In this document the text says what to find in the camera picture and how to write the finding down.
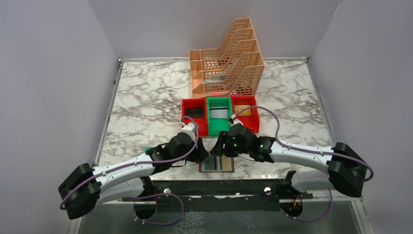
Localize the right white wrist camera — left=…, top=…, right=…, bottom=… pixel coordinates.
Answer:
left=228, top=117, right=243, bottom=127

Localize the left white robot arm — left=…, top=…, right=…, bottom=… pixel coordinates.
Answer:
left=58, top=132, right=209, bottom=219

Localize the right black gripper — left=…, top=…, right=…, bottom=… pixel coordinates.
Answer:
left=210, top=130, right=251, bottom=157

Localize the gold card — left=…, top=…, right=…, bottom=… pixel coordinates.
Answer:
left=234, top=105, right=252, bottom=116
left=220, top=157, right=233, bottom=172

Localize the silver card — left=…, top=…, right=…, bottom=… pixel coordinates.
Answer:
left=209, top=107, right=228, bottom=119

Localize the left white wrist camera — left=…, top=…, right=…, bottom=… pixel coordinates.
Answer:
left=181, top=122, right=197, bottom=141

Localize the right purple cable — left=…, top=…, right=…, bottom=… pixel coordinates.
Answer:
left=227, top=106, right=375, bottom=223

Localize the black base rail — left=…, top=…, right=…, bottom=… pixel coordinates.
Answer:
left=122, top=179, right=313, bottom=212

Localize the green plastic bin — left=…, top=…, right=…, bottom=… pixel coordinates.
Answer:
left=206, top=97, right=233, bottom=137

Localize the peach plastic file organizer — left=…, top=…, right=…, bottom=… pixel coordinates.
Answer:
left=189, top=18, right=265, bottom=98

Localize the red bin with gold card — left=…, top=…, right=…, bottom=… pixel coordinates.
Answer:
left=231, top=96, right=260, bottom=133

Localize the brown leather card holder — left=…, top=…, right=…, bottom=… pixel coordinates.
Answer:
left=199, top=156, right=235, bottom=173

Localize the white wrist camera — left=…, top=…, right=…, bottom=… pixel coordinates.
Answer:
left=228, top=117, right=243, bottom=127
left=181, top=122, right=197, bottom=141

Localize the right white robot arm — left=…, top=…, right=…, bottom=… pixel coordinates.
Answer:
left=210, top=123, right=370, bottom=198

